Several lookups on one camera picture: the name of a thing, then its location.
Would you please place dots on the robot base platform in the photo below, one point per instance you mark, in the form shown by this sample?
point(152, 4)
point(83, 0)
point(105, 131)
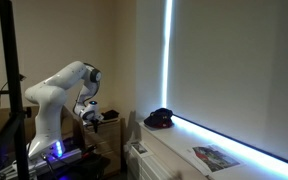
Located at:
point(53, 157)

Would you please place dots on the dark cap on sill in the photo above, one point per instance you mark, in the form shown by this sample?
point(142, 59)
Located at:
point(159, 119)

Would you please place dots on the black object on nightstand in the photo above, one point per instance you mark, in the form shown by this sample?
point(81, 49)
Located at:
point(111, 114)

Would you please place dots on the black tripod pole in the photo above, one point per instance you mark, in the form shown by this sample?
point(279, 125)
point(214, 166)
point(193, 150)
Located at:
point(14, 128)

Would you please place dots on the magazine on sill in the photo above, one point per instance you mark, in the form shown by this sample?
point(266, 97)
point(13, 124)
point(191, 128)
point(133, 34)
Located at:
point(211, 158)

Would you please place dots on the white radiator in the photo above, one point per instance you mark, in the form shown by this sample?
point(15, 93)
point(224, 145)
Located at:
point(143, 164)

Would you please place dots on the white roller blind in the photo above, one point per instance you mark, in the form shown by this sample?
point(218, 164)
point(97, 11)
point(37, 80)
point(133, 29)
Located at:
point(228, 69)

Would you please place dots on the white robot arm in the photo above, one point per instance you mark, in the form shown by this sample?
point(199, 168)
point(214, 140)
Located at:
point(50, 94)

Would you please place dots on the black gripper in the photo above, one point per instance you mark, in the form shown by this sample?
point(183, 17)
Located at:
point(95, 124)

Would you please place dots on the light wooden nightstand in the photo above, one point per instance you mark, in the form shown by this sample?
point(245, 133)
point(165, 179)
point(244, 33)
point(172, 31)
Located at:
point(106, 142)

